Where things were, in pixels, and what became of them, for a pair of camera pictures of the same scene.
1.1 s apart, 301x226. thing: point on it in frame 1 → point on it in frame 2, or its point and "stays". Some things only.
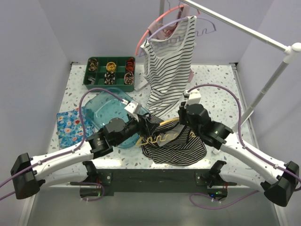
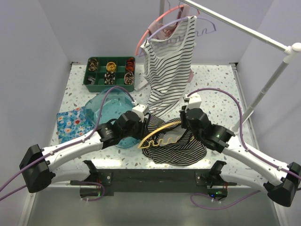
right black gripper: [181, 112] stays
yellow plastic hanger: [138, 143] → [158, 141]
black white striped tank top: [174, 144] stays
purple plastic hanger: [176, 21] stays
